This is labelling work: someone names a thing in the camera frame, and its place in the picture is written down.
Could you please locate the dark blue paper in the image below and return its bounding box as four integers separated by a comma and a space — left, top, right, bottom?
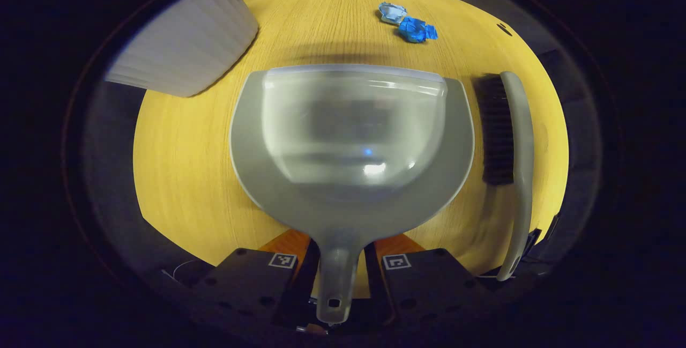
398, 16, 439, 44

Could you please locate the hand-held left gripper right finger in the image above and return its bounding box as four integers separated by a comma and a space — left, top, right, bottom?
364, 233, 515, 332

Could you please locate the light blue paper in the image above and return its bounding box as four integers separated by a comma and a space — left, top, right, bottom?
378, 2, 408, 26

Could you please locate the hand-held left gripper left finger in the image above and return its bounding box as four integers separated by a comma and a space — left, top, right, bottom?
161, 228, 320, 332

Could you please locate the grey dustpan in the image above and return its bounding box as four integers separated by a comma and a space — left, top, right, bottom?
229, 64, 475, 325

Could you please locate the grey garbage bin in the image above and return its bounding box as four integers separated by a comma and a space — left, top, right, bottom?
105, 0, 259, 98

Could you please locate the small grey broom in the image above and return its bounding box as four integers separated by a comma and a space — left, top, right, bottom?
473, 71, 535, 282

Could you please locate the wooden desktop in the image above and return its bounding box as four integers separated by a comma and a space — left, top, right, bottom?
132, 0, 570, 298

